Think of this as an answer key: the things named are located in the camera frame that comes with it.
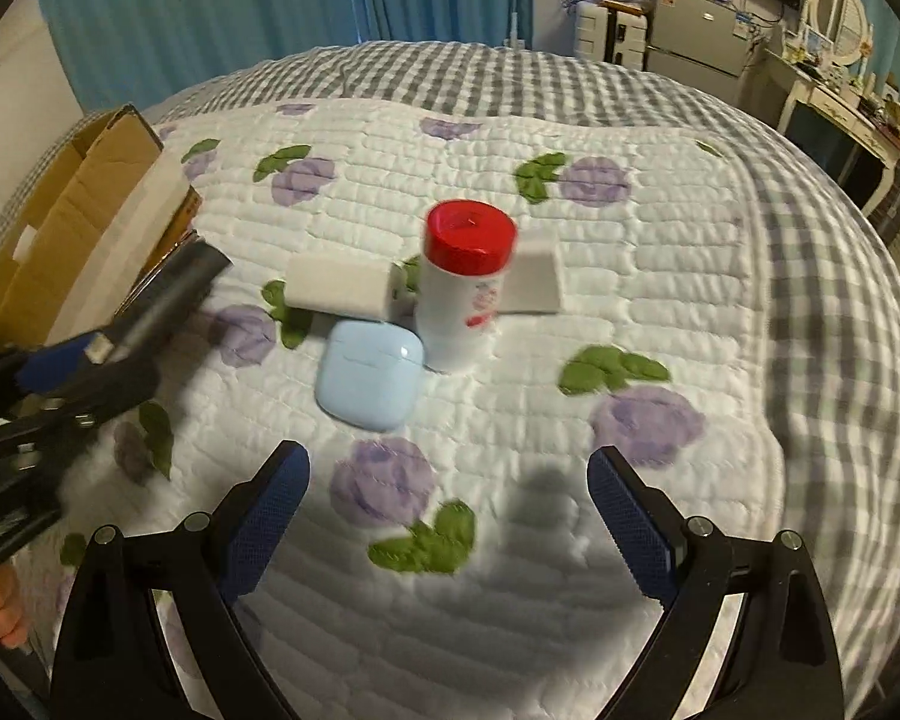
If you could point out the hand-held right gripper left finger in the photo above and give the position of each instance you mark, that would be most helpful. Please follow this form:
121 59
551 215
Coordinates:
270 521

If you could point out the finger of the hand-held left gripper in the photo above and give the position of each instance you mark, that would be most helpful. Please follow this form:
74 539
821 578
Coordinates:
180 285
67 371

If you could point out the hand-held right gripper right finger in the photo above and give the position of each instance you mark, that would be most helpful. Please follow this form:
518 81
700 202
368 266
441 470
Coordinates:
631 532

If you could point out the brown cardboard box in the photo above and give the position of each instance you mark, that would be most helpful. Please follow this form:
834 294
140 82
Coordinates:
67 195

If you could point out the white rectangular box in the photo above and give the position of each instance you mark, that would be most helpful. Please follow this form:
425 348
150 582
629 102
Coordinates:
337 286

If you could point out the light blue earbud case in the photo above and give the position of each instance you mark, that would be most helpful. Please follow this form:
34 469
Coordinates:
367 375

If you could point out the white bottle with red cap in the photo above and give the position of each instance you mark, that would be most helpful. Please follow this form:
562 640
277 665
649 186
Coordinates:
450 315

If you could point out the white foam block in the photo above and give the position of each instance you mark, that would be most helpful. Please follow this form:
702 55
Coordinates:
536 277

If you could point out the white foam sheet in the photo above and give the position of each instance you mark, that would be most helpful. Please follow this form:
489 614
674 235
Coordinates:
150 202

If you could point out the white floral quilt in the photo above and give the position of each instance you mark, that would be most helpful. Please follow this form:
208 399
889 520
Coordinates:
645 255

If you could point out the white pipe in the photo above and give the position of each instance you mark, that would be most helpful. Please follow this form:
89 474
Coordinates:
516 22

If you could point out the white dressing table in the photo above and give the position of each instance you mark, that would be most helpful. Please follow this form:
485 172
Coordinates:
810 90

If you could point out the white suitcase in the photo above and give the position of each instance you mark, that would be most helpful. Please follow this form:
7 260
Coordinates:
592 30

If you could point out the grey refrigerator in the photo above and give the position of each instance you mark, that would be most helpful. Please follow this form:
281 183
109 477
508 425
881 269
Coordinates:
690 30

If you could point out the white oval vanity mirror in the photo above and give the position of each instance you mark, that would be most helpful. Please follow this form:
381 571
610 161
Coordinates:
836 11

